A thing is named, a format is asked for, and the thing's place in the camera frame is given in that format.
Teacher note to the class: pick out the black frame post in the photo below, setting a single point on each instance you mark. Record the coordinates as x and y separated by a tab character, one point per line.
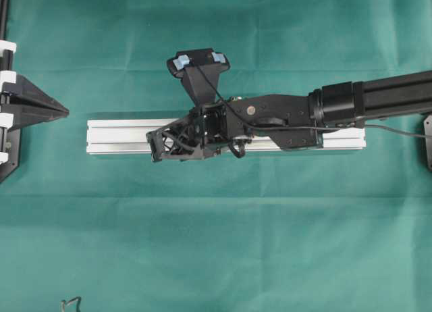
3	18

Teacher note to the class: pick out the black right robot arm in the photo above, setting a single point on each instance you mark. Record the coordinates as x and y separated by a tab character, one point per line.
291	122

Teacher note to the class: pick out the green cloth mat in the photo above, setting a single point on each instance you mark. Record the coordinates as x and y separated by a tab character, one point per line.
297	231

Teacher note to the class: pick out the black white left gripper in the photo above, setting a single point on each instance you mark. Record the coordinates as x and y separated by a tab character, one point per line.
29	104

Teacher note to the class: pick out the silver aluminium extrusion rail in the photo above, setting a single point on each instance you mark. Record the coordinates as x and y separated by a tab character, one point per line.
108	137

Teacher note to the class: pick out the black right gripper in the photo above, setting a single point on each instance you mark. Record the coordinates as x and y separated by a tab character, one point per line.
209	130

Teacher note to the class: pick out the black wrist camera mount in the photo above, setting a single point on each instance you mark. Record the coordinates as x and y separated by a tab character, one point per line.
198	70

